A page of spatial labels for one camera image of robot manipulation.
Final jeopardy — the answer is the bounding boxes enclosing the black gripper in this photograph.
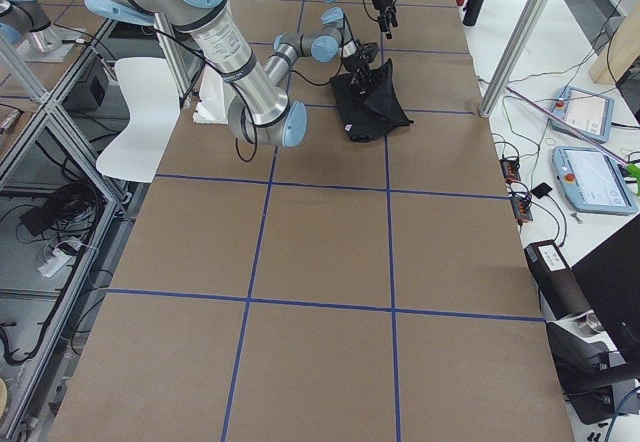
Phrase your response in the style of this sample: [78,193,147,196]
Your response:
[342,52,371,95]
[371,0,398,39]

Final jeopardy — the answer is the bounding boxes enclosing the black graphic t-shirt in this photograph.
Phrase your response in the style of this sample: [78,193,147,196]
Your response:
[330,59,413,143]

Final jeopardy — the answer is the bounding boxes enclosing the neighbouring robot arm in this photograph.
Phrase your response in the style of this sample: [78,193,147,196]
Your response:
[1,0,51,45]

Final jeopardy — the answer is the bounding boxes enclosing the black water bottle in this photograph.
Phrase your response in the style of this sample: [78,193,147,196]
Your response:
[462,0,485,27]

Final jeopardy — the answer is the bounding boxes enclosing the orange black connector module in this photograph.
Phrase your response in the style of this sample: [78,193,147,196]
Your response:
[499,157,522,183]

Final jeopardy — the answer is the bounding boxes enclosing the white plastic chair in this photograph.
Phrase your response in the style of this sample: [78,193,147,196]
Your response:
[96,57,180,183]

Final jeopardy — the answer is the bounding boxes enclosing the brown cardboard piece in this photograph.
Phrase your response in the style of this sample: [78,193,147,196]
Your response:
[589,4,640,85]

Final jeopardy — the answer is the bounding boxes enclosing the teach pendant with red button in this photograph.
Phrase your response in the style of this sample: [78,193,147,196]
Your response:
[552,146,638,215]

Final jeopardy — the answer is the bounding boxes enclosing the metal reacher grabber tool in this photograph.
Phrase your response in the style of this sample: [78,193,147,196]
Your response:
[505,86,640,184]

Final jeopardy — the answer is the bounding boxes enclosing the dark brown box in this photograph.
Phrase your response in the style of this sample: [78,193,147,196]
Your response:
[524,240,591,319]

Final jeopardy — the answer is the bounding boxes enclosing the white power strip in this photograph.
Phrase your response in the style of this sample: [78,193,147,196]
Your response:
[38,246,78,278]

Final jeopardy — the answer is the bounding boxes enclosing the black monitor stand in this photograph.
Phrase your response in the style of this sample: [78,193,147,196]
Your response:
[546,217,639,425]

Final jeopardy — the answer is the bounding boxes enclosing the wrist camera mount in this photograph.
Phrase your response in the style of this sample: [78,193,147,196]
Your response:
[359,42,379,64]

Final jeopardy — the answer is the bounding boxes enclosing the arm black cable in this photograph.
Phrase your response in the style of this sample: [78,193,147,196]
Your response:
[234,11,366,163]

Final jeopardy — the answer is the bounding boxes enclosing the aluminium profile post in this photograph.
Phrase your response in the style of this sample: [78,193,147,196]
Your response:
[478,0,548,118]

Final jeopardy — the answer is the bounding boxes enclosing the black cable on white table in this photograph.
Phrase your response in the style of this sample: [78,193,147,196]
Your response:
[492,11,640,243]

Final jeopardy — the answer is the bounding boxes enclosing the bundle of black cables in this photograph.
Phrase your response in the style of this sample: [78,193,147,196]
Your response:
[19,181,104,243]

